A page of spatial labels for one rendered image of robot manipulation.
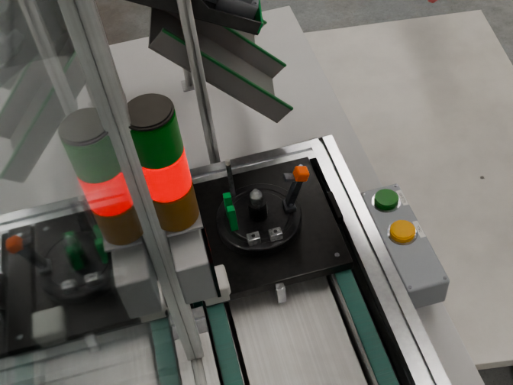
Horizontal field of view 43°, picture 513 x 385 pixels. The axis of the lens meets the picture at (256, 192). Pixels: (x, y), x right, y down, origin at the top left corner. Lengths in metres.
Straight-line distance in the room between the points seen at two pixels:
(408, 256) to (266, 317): 0.24
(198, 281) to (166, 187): 0.13
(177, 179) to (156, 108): 0.08
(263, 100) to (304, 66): 0.38
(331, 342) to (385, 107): 0.60
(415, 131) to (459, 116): 0.10
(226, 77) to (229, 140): 0.27
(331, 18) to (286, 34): 1.58
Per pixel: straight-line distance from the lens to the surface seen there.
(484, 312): 1.14
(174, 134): 0.62
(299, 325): 1.03
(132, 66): 1.62
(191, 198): 0.69
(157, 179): 0.65
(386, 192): 1.12
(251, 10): 1.09
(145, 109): 0.62
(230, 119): 1.42
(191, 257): 0.72
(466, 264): 1.18
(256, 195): 1.02
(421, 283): 1.03
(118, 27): 3.36
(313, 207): 1.09
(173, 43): 1.09
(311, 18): 3.22
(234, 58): 1.26
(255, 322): 1.04
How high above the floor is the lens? 1.81
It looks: 49 degrees down
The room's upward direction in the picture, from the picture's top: 8 degrees counter-clockwise
